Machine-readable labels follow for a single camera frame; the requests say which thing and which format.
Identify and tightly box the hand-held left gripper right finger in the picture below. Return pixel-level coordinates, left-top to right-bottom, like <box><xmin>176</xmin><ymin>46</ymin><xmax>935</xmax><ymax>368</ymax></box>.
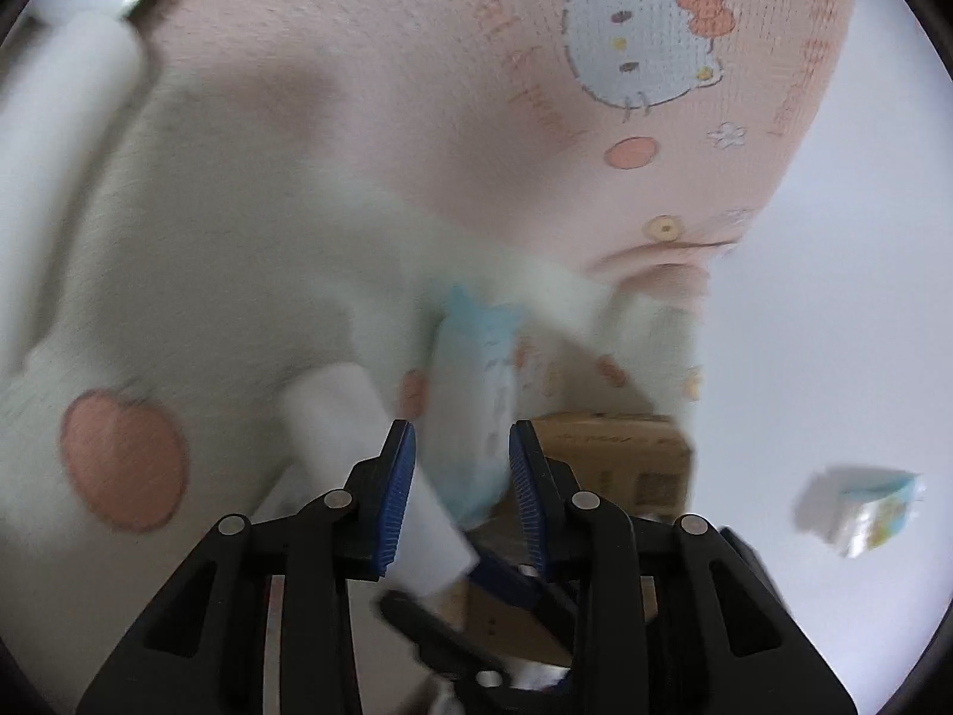
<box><xmin>508</xmin><ymin>419</ymin><xmax>857</xmax><ymax>715</ymax></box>

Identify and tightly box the white printed tissue packet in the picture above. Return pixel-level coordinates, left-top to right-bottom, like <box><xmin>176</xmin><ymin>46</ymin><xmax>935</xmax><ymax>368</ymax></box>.
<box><xmin>793</xmin><ymin>464</ymin><xmax>928</xmax><ymax>559</ymax></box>

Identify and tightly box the pink printed blanket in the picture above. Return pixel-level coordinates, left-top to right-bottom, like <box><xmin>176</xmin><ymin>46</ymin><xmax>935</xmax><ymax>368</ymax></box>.
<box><xmin>149</xmin><ymin>0</ymin><xmax>865</xmax><ymax>291</ymax></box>

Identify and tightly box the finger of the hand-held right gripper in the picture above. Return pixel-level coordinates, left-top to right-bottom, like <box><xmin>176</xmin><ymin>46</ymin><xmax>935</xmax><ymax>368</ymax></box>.
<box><xmin>465</xmin><ymin>547</ymin><xmax>585</xmax><ymax>634</ymax></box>
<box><xmin>379</xmin><ymin>590</ymin><xmax>574</xmax><ymax>695</ymax></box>

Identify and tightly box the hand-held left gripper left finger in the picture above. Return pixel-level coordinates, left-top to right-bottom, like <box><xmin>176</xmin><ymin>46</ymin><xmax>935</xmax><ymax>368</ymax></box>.
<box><xmin>74</xmin><ymin>419</ymin><xmax>416</xmax><ymax>715</ymax></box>

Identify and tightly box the blue white wipes pack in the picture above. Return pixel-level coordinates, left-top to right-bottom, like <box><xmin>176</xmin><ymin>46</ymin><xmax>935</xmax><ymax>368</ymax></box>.
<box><xmin>428</xmin><ymin>284</ymin><xmax>526</xmax><ymax>530</ymax></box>

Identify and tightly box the large white paper roll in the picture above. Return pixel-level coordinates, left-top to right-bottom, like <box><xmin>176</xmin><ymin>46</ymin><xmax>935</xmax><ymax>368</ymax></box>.
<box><xmin>0</xmin><ymin>11</ymin><xmax>142</xmax><ymax>374</ymax></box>

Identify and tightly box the pink Hello Kitty blanket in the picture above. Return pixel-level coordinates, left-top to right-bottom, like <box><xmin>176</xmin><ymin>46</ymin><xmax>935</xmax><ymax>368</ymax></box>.
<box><xmin>0</xmin><ymin>82</ymin><xmax>705</xmax><ymax>715</ymax></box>

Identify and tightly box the cardboard box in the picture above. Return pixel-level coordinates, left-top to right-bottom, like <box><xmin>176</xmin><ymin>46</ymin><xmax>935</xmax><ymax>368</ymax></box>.
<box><xmin>462</xmin><ymin>409</ymin><xmax>697</xmax><ymax>672</ymax></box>

